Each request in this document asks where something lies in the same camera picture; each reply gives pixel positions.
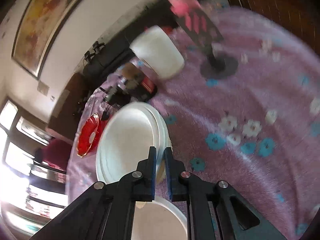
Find white bowl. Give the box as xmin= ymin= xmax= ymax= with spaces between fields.
xmin=131 ymin=196 xmax=188 ymax=240
xmin=95 ymin=102 xmax=171 ymax=184

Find white bowl on table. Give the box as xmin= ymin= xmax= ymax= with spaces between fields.
xmin=131 ymin=196 xmax=188 ymax=240

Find small red glass plate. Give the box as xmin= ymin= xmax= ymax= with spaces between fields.
xmin=76 ymin=113 xmax=106 ymax=158

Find purple floral tablecloth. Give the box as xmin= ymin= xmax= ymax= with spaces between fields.
xmin=132 ymin=7 xmax=319 ymax=239

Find dark jar red label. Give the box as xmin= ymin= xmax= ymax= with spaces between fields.
xmin=132 ymin=76 xmax=158 ymax=102

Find black sofa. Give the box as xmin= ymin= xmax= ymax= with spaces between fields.
xmin=83 ymin=0 xmax=178 ymax=85

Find black phone stand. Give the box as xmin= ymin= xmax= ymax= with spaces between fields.
xmin=176 ymin=9 xmax=238 ymax=80

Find framed horse painting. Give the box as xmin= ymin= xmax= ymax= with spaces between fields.
xmin=11 ymin=0 xmax=82 ymax=80

